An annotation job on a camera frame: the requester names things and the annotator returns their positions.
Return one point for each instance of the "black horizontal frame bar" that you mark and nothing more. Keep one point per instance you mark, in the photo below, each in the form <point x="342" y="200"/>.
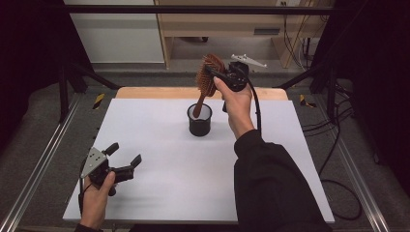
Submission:
<point x="193" y="9"/>

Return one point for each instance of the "black curtain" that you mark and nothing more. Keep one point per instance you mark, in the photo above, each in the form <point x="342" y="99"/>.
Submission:
<point x="380" y="80"/>
<point x="29" y="54"/>

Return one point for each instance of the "person's right hand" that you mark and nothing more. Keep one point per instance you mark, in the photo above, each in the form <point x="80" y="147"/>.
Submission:
<point x="238" y="109"/>

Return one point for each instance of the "black metal frame strut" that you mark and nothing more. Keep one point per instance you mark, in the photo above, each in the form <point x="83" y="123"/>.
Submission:
<point x="331" y="93"/>
<point x="64" y="96"/>

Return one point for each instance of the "light wooden desk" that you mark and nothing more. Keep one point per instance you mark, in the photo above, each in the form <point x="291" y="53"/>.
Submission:
<point x="222" y="24"/>

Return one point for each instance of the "black mesh cup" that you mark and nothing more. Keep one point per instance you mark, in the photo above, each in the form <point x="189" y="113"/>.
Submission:
<point x="199" y="129"/>

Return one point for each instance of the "light wooden table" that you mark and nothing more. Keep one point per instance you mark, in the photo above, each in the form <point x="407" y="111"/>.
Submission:
<point x="154" y="92"/>

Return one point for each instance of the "aluminium rail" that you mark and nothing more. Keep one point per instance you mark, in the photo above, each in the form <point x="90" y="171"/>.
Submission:
<point x="38" y="167"/>
<point x="357" y="180"/>

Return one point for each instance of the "brown wooden paddle hairbrush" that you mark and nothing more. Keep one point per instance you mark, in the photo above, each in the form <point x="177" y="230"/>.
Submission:
<point x="206" y="83"/>

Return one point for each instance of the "white table cover board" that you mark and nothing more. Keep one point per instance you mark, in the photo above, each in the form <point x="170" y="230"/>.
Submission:
<point x="161" y="167"/>

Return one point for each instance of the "person's left hand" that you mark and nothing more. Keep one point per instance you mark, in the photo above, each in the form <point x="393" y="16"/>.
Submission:
<point x="95" y="206"/>

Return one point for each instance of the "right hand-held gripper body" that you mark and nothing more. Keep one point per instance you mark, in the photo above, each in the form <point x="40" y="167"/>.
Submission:
<point x="238" y="77"/>

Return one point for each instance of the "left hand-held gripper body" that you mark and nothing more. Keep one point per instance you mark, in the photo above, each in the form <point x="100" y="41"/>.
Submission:
<point x="93" y="161"/>

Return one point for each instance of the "white cabinet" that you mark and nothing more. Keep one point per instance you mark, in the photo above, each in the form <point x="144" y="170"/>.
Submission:
<point x="119" y="38"/>

